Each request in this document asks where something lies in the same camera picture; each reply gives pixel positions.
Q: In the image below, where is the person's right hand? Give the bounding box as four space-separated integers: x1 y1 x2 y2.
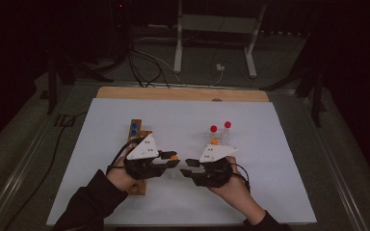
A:
209 156 251 205

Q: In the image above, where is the clear plastic test tube rack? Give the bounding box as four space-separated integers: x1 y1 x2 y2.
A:
203 126 234 152

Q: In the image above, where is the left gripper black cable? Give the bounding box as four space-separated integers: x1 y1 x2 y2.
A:
105 136 146 176

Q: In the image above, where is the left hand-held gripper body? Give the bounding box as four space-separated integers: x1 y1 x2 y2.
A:
123 134 167 181

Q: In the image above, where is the wooden test tube rack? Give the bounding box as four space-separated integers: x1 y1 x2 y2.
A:
119 118 153 196

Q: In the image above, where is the white floor cable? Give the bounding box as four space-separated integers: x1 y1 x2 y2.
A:
131 47 225 88

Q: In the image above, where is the black cable bundle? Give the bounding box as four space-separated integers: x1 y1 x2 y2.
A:
126 41 172 89

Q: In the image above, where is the person's left hand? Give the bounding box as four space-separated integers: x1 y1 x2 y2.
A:
108 157 146 195

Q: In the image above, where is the black tripod stand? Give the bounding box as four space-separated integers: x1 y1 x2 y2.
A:
259 61 328 128
46 54 115 116

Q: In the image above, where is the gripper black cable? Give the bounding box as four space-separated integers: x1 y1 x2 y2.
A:
105 136 146 176
229 163 251 193

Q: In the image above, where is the white table cover sheet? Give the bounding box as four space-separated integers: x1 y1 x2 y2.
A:
46 97 318 227

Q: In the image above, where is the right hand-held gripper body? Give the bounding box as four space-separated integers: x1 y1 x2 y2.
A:
193 143 239 189

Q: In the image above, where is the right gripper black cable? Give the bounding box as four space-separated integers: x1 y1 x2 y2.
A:
229 163 251 193

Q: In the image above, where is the white metal stand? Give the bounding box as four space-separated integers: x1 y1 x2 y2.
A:
172 0 268 79

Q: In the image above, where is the thin black floor cable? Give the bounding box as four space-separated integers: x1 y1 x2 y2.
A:
3 110 90 231

